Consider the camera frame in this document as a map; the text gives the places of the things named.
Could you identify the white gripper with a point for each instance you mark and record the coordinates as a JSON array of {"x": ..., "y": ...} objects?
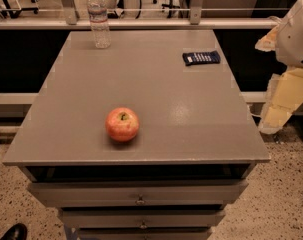
[{"x": 295, "y": 42}]

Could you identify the red yellow apple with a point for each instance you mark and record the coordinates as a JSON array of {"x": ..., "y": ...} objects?
[{"x": 122, "y": 124}]

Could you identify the middle grey drawer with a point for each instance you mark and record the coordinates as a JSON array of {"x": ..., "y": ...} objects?
[{"x": 142, "y": 218}]

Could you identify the black shoe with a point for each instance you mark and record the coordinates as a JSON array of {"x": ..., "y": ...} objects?
[{"x": 16, "y": 232}]

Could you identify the clear plastic water bottle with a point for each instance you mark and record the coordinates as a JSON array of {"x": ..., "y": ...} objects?
[{"x": 98, "y": 18}]

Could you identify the grey metal railing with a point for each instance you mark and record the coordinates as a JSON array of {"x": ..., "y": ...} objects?
[{"x": 13, "y": 16}]

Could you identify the grey drawer cabinet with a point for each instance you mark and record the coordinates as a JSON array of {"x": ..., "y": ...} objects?
[{"x": 194, "y": 123}]

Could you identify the grey drawer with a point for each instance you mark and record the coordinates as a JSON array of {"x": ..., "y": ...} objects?
[
  {"x": 152, "y": 234},
  {"x": 130, "y": 194},
  {"x": 142, "y": 218}
]

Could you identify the top grey drawer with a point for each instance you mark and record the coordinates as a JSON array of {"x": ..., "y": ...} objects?
[{"x": 130, "y": 194}]

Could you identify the dark blue rxbar wrapper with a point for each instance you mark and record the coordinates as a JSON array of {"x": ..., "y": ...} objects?
[{"x": 201, "y": 58}]

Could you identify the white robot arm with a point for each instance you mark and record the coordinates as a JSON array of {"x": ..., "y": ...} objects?
[{"x": 284, "y": 93}]

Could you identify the bottom grey drawer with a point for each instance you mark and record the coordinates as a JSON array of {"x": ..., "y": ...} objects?
[{"x": 152, "y": 234}]

